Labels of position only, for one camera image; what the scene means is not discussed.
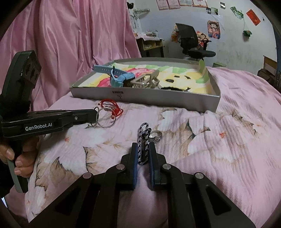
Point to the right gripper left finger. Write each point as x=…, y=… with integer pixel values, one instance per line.
x=92, y=200

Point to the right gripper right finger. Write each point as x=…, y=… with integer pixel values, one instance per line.
x=193, y=199

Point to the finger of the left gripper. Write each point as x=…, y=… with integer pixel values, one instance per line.
x=78, y=117

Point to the silver ring hoops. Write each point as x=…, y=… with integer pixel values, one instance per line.
x=105, y=117

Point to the light blue digital watch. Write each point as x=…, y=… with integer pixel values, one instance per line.
x=118, y=78

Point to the beige square watch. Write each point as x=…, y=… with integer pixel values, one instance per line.
x=148, y=80

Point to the left hand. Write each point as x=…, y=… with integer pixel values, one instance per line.
x=24, y=164

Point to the pink floral bedspread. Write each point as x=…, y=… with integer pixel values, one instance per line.
x=237, y=148

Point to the pink curtain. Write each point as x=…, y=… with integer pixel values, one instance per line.
x=69, y=37

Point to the wooden desk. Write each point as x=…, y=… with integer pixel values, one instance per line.
x=150, y=46

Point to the grey cardboard tray box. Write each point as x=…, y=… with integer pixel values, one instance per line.
x=158, y=97

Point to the colourful cartoon paper liner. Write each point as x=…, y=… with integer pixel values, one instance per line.
x=193, y=78

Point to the green plastic stool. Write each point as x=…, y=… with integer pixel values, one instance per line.
x=219, y=65

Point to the black office chair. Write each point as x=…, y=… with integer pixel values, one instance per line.
x=189, y=43

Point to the anime character poster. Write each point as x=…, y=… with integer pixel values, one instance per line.
x=214, y=29

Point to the green hanging ornament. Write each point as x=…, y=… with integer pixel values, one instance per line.
x=247, y=33

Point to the red paper square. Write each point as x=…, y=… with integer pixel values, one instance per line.
x=253, y=17

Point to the wall certificates cluster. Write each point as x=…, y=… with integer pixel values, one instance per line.
x=177, y=4

